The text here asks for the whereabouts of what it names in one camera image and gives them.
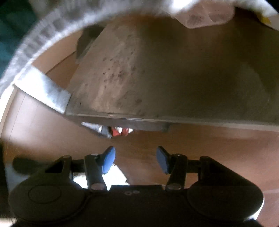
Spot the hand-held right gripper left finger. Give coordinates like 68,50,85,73
45,146,116,192

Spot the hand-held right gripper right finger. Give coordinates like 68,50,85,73
156,146,225,191

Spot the red white snack wrapper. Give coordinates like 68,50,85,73
110,127,133,138

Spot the low wooden bench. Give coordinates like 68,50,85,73
13,16,279,140

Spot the teal zigzag quilt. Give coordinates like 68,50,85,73
0,0,279,99

